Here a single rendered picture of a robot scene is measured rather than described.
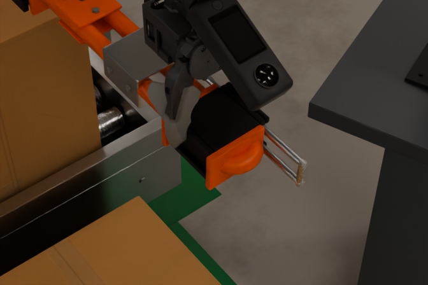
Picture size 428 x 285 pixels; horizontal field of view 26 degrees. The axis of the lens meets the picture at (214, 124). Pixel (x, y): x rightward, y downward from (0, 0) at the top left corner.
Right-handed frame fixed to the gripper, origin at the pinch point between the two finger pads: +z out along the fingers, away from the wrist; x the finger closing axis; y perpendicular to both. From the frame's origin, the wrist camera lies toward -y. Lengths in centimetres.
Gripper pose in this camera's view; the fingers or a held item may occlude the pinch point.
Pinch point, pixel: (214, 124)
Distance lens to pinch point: 99.8
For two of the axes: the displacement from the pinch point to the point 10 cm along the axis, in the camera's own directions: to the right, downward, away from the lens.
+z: 0.0, 6.8, 7.3
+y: -6.2, -5.7, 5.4
